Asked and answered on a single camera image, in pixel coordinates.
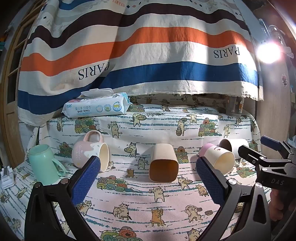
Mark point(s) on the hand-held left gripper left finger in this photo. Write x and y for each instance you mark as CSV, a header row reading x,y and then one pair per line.
x,y
86,178

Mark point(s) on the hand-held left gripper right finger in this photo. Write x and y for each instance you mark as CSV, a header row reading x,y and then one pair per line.
x,y
210,183

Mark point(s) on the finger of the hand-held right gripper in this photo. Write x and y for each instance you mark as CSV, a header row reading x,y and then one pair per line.
x,y
271,142
251,154

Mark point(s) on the beige square cup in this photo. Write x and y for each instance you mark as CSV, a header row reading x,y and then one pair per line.
x,y
163,165

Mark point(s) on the pink and white cup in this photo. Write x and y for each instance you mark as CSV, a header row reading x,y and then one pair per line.
x,y
217,157

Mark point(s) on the person's right hand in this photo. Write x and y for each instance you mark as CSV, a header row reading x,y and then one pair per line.
x,y
277,205

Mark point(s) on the white mug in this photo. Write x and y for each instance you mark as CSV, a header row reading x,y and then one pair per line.
x,y
233,146

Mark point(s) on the pink and cream mug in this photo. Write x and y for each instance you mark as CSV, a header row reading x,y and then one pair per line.
x,y
89,151

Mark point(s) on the mint green mug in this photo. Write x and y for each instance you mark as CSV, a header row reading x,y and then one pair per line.
x,y
42,165

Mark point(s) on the clear plastic container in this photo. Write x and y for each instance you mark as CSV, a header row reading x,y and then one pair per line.
x,y
234,106

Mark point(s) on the cat print cloth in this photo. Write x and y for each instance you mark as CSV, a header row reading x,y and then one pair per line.
x,y
143,199

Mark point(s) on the baby wipes pack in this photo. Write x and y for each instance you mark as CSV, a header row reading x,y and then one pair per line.
x,y
97,105

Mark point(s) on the white power adapter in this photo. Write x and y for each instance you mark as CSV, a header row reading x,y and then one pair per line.
x,y
5,177

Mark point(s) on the bright lamp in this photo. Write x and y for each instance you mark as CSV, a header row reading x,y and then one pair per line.
x,y
268,52

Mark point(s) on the wooden door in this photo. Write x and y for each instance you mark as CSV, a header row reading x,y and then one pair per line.
x,y
12,76

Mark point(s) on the striped blanket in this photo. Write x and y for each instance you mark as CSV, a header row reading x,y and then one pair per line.
x,y
138,53

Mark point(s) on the cartoon wall sticker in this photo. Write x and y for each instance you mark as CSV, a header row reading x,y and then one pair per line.
x,y
284,80

